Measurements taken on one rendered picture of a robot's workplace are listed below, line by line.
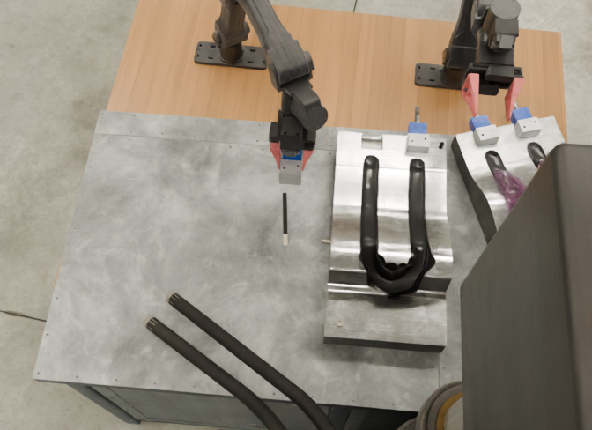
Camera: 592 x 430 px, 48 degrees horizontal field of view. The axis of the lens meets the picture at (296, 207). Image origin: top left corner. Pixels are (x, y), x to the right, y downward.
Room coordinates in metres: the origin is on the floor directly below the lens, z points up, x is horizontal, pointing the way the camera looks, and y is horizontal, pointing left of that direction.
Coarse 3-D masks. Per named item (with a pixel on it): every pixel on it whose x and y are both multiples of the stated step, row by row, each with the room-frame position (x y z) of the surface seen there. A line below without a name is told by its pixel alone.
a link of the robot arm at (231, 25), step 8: (232, 0) 1.04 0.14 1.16; (224, 8) 1.10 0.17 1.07; (232, 8) 1.06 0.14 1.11; (240, 8) 1.07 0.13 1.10; (224, 16) 1.11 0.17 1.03; (232, 16) 1.08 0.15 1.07; (240, 16) 1.09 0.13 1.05; (216, 24) 1.15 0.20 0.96; (224, 24) 1.11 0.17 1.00; (232, 24) 1.09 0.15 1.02; (240, 24) 1.11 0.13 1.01; (224, 32) 1.11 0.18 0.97; (232, 32) 1.11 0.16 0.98; (240, 32) 1.12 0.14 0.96; (224, 40) 1.11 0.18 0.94; (232, 40) 1.11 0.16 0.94; (240, 40) 1.13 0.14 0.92
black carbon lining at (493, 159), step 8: (528, 144) 0.86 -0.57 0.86; (536, 144) 0.86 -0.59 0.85; (488, 152) 0.84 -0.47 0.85; (496, 152) 0.84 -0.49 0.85; (528, 152) 0.84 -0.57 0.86; (536, 152) 0.84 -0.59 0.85; (488, 160) 0.82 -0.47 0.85; (496, 160) 0.82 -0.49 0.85; (536, 160) 0.82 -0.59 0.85; (496, 168) 0.79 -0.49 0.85; (504, 168) 0.79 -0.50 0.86
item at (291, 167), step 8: (280, 160) 0.75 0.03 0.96; (288, 160) 0.75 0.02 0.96; (296, 160) 0.75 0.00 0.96; (280, 168) 0.73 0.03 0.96; (288, 168) 0.73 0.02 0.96; (296, 168) 0.73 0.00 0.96; (280, 176) 0.72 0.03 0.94; (288, 176) 0.72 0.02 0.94; (296, 176) 0.72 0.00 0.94; (296, 184) 0.72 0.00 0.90
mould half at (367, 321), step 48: (384, 144) 0.84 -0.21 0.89; (432, 144) 0.84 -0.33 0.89; (336, 192) 0.71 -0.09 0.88; (384, 192) 0.71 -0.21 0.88; (432, 192) 0.71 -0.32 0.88; (336, 240) 0.57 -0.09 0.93; (384, 240) 0.57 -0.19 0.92; (432, 240) 0.58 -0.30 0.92; (336, 288) 0.48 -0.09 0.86; (432, 288) 0.48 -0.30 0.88; (336, 336) 0.38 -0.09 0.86; (384, 336) 0.38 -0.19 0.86; (432, 336) 0.38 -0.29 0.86
